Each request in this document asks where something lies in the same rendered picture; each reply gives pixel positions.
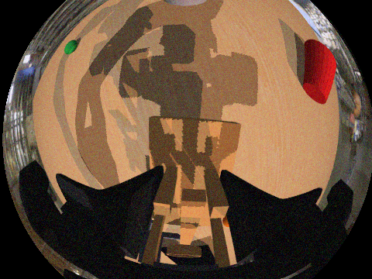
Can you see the orange ball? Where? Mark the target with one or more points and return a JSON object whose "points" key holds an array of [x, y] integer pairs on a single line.
{"points": [[225, 222]]}

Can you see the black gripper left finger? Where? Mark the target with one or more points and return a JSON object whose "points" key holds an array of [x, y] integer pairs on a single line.
{"points": [[124, 209]]}

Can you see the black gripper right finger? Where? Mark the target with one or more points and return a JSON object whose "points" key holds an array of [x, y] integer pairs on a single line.
{"points": [[256, 216]]}

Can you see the green ball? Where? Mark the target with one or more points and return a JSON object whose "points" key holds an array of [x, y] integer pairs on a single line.
{"points": [[70, 47]]}

